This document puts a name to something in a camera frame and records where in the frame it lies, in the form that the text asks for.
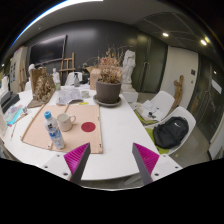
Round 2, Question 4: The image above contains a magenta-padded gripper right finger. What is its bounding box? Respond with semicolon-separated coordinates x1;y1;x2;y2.
132;142;184;186

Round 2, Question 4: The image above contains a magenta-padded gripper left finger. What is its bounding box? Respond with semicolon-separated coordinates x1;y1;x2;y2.
41;142;92;185

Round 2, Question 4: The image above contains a white blue-capped drink bottle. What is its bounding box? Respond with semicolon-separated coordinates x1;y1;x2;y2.
43;111;66;150

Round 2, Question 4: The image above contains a black backpack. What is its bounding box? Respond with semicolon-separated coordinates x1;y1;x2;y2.
152;115;190;150

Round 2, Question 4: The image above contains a white mug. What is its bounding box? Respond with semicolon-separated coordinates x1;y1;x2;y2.
56;112;77;132

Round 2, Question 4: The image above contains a flat round red coaster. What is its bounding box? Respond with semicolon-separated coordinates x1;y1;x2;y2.
80;121;97;133

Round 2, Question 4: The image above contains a thin pencil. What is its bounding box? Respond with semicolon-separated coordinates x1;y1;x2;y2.
9;123;18;141

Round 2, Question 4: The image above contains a white shell chair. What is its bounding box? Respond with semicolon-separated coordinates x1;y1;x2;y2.
64;71;83;87
144;105;197;156
134;90;175;126

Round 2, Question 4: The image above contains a stack of white papers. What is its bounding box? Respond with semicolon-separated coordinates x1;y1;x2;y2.
134;99;164;123

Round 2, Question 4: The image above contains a colourful printed book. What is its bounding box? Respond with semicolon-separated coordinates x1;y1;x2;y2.
3;104;29;127

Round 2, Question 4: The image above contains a white canvas panel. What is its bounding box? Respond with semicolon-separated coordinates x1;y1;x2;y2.
0;106;8;141

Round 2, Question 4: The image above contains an open newspaper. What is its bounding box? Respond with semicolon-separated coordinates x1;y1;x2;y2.
55;86;84;106

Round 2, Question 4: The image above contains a wooden standing figure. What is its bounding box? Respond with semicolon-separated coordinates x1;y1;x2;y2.
172;74;185;109

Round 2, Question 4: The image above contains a grey plant pot saucer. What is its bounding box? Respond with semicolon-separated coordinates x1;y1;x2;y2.
92;94;123;108

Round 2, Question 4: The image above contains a black flat box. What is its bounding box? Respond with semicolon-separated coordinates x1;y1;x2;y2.
0;90;21;114

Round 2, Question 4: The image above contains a small white figurine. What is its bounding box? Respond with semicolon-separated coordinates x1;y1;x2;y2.
51;67;62;91

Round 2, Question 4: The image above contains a dried plant in grey pot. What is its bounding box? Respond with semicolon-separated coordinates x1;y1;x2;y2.
93;46;125;104

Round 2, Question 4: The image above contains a brown cardboard box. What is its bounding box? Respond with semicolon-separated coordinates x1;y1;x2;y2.
85;65;103;91

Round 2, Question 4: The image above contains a wooden easel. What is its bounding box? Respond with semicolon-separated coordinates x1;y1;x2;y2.
59;52;76;84

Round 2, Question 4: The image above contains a white cabinet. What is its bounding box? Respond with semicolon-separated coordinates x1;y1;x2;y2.
9;45;29;94

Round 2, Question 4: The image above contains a tall white robed statue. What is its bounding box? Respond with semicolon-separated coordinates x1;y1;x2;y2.
120;49;139;103

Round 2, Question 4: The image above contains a long ceiling light panel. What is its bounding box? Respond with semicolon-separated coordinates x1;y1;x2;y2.
9;0;104;48

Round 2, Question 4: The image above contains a black wall screen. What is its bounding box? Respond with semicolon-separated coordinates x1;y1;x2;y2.
29;34;68;66

